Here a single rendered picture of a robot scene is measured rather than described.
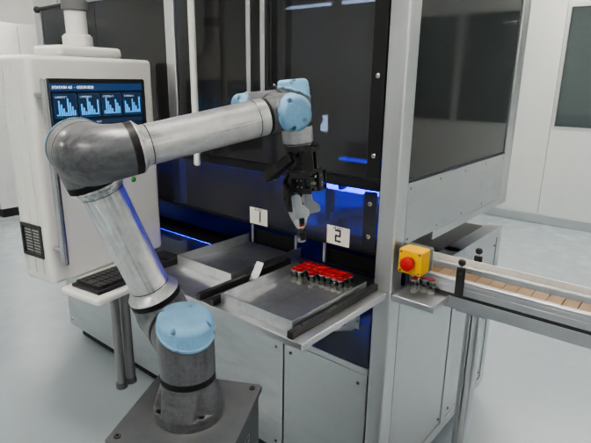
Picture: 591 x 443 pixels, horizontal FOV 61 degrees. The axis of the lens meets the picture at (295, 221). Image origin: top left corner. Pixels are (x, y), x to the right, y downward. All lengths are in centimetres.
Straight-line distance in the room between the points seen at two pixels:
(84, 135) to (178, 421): 59
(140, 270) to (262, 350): 95
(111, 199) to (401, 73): 80
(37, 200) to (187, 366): 97
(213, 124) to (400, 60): 62
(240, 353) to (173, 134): 129
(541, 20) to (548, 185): 170
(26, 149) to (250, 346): 105
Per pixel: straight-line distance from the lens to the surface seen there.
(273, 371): 197
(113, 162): 91
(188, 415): 111
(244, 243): 193
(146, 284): 113
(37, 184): 183
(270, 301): 145
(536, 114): 604
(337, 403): 183
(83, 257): 195
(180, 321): 106
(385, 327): 158
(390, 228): 147
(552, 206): 610
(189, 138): 95
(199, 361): 107
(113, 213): 107
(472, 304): 155
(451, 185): 178
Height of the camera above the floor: 149
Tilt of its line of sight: 16 degrees down
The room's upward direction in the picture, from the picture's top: 1 degrees clockwise
